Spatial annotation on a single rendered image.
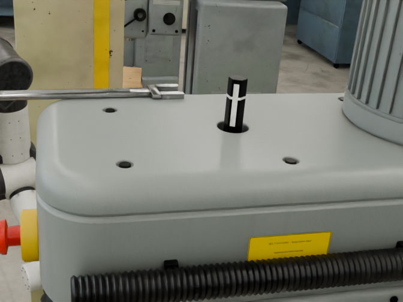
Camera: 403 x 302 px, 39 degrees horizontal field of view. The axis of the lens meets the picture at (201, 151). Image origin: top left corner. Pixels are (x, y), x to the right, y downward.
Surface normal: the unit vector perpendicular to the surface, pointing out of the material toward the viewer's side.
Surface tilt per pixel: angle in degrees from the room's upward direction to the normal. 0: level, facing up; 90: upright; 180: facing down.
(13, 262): 0
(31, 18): 90
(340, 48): 90
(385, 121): 90
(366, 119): 90
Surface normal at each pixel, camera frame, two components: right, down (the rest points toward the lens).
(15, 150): 0.53, 0.49
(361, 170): 0.18, -0.61
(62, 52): 0.24, 0.43
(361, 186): 0.25, -0.04
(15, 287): 0.07, -0.90
